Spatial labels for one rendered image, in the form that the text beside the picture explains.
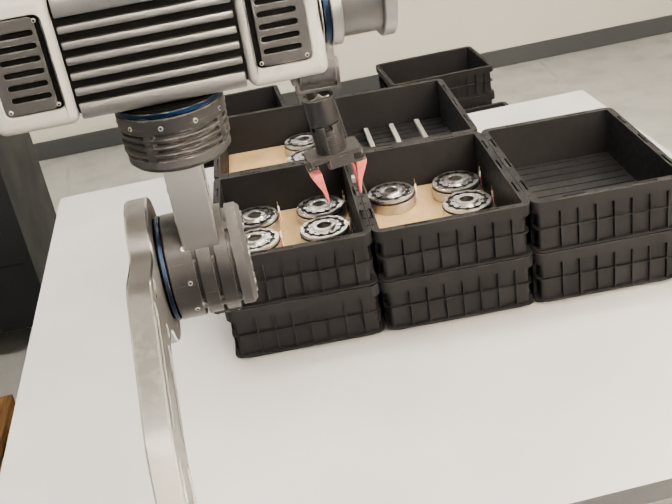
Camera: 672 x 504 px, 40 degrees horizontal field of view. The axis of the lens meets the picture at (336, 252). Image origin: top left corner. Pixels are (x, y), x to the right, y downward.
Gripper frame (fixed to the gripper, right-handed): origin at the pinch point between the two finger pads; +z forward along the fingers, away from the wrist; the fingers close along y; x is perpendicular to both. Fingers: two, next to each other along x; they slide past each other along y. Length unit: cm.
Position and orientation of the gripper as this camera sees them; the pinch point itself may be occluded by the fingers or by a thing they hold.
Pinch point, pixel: (343, 192)
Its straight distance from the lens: 173.8
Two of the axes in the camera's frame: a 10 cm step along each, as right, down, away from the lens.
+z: 2.4, 8.6, 4.5
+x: 2.1, 4.1, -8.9
